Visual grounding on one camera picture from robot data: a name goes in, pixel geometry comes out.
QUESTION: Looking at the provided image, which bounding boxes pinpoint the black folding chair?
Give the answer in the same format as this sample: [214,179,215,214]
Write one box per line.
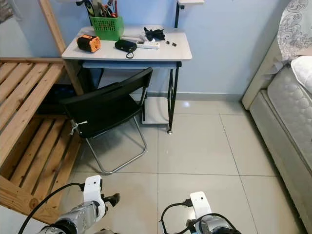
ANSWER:
[59,67,153,175]

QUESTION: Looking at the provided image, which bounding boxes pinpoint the grey desk keyboard tray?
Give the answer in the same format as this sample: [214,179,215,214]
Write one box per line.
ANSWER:
[82,61,177,69]

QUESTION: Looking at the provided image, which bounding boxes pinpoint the orange black device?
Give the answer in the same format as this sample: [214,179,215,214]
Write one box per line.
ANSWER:
[77,35,101,53]

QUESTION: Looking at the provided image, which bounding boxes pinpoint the white power strip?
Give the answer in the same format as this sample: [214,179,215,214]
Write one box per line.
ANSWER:
[136,41,160,50]

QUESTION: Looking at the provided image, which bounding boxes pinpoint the green plastic basket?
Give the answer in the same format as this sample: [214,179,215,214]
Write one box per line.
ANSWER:
[89,16,124,41]

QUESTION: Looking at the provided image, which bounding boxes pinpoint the black gloves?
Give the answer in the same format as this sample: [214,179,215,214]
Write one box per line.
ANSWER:
[144,27,166,41]

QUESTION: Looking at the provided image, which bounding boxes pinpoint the black green tool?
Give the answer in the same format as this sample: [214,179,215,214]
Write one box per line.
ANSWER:
[83,0,96,18]

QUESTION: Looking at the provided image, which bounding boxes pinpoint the cream bed board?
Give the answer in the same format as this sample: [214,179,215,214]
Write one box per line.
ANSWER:
[241,34,286,111]

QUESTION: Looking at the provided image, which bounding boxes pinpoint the grey quilted mattress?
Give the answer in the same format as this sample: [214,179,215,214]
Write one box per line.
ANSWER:
[249,63,312,215]

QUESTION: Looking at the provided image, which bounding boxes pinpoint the grey window blind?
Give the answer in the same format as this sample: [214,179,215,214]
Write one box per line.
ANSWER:
[0,0,14,24]

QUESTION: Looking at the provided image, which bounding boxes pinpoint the grey white patterned cloth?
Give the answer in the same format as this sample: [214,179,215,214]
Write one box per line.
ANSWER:
[277,0,312,62]

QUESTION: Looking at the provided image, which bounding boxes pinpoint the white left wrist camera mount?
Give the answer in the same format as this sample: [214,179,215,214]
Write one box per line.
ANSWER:
[84,175,107,217]

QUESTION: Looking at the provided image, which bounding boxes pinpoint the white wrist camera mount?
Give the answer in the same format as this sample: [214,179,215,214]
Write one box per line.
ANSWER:
[190,191,213,220]
[84,175,107,217]

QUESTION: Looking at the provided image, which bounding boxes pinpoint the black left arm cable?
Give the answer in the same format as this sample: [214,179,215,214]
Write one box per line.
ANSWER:
[32,182,86,234]

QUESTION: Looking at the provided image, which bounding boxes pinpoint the white strap on chair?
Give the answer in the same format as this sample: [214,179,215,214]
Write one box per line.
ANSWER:
[70,120,89,136]

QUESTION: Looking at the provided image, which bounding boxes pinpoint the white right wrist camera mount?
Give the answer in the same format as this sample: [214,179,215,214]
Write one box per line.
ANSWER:
[190,191,213,220]

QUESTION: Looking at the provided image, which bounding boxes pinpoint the wooden slatted bed frame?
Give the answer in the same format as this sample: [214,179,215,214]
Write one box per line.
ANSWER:
[0,58,83,225]

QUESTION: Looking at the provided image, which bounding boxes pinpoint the black pouch with strap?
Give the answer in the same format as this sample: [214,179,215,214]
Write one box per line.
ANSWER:
[115,39,137,59]

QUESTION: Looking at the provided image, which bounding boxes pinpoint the white desk black frame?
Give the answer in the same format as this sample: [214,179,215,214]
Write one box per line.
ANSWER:
[56,0,204,135]

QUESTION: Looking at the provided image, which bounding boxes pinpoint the slanted wooden post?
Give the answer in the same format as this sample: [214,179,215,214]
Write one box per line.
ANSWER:
[39,0,86,96]

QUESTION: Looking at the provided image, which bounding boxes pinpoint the red handled pliers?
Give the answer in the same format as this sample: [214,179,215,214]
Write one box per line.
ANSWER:
[108,0,119,18]

